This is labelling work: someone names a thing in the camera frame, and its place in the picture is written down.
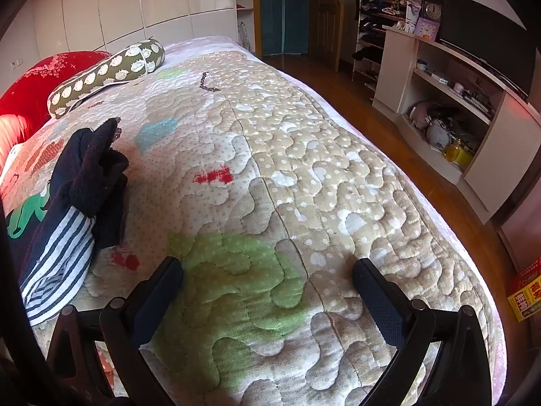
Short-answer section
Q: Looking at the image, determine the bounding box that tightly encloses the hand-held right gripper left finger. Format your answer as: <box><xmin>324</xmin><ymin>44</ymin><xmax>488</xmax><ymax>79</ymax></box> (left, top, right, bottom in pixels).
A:
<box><xmin>46</xmin><ymin>256</ymin><xmax>185</xmax><ymax>406</ymax></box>

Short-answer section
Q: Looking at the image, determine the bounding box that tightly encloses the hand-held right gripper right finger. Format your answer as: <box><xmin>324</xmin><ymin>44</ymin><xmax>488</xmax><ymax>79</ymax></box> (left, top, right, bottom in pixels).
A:
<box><xmin>352</xmin><ymin>258</ymin><xmax>493</xmax><ymax>406</ymax></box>

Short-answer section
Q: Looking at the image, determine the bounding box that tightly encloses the dark blue pants striped waistband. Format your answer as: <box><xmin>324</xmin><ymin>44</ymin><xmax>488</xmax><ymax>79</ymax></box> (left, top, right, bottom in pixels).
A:
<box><xmin>19</xmin><ymin>117</ymin><xmax>130</xmax><ymax>326</ymax></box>

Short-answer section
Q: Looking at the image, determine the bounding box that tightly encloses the red yellow printed box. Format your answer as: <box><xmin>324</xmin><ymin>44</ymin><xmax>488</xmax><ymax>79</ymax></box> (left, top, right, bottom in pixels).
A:
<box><xmin>506</xmin><ymin>257</ymin><xmax>541</xmax><ymax>323</ymax></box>

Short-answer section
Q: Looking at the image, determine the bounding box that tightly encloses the patchwork quilted bed blanket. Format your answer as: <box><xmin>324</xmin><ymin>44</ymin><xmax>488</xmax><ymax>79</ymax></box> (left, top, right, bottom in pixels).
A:
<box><xmin>0</xmin><ymin>36</ymin><xmax>508</xmax><ymax>406</ymax></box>

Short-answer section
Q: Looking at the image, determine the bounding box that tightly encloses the yellow kettle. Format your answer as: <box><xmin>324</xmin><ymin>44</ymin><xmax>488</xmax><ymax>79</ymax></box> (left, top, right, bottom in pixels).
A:
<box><xmin>445</xmin><ymin>141</ymin><xmax>475</xmax><ymax>170</ymax></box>

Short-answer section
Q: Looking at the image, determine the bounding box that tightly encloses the white pink plush toy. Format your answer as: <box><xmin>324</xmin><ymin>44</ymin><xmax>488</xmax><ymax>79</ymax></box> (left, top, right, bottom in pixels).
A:
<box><xmin>408</xmin><ymin>101</ymin><xmax>432</xmax><ymax>131</ymax></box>

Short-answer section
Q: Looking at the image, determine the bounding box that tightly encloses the white power strip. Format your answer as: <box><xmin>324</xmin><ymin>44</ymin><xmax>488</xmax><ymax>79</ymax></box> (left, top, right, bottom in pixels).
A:
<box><xmin>463</xmin><ymin>92</ymin><xmax>495</xmax><ymax>115</ymax></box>

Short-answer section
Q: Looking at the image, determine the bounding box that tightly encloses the white television cabinet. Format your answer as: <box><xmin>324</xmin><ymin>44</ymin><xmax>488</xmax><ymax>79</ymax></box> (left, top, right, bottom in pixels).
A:
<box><xmin>372</xmin><ymin>25</ymin><xmax>541</xmax><ymax>226</ymax></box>

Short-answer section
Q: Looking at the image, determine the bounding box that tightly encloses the green spotted bolster pillow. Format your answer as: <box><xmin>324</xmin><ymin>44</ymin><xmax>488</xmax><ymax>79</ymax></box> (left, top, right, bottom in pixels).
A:
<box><xmin>47</xmin><ymin>38</ymin><xmax>166</xmax><ymax>120</ymax></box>

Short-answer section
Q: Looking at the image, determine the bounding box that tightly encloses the red pillow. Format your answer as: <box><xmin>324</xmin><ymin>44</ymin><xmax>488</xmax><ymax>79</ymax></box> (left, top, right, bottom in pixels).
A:
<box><xmin>0</xmin><ymin>51</ymin><xmax>113</xmax><ymax>170</ymax></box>

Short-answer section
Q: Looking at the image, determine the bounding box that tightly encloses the shoe rack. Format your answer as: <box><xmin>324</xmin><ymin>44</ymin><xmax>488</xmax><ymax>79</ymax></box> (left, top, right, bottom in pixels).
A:
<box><xmin>352</xmin><ymin>0</ymin><xmax>407</xmax><ymax>90</ymax></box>

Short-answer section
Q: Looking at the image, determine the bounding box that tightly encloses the purple alarm clock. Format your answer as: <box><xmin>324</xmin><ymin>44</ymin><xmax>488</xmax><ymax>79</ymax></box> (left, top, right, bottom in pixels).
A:
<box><xmin>413</xmin><ymin>17</ymin><xmax>441</xmax><ymax>42</ymax></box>

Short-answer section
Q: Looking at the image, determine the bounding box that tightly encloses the black television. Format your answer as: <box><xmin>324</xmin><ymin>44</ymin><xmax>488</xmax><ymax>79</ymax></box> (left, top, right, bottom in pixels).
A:
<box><xmin>439</xmin><ymin>0</ymin><xmax>541</xmax><ymax>99</ymax></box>

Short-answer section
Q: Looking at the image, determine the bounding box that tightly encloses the wooden door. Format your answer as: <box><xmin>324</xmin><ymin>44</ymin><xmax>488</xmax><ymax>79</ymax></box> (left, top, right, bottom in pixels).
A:
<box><xmin>310</xmin><ymin>0</ymin><xmax>346</xmax><ymax>72</ymax></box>

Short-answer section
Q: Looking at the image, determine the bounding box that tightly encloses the white glossy wardrobe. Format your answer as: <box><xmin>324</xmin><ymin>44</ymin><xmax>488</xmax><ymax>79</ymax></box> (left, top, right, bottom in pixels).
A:
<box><xmin>0</xmin><ymin>0</ymin><xmax>257</xmax><ymax>77</ymax></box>

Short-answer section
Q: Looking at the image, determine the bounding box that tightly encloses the black ornate clock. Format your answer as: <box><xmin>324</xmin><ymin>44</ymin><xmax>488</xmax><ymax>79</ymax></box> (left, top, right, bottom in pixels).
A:
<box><xmin>420</xmin><ymin>0</ymin><xmax>445</xmax><ymax>22</ymax></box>

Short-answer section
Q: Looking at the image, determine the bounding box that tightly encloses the teal curtain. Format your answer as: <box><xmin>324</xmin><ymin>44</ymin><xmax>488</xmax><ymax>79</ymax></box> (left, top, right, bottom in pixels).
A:
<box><xmin>259</xmin><ymin>0</ymin><xmax>312</xmax><ymax>56</ymax></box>

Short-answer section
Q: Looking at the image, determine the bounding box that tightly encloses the small black chain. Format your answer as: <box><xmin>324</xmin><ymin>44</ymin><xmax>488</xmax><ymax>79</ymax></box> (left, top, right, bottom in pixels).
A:
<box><xmin>198</xmin><ymin>71</ymin><xmax>221</xmax><ymax>93</ymax></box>

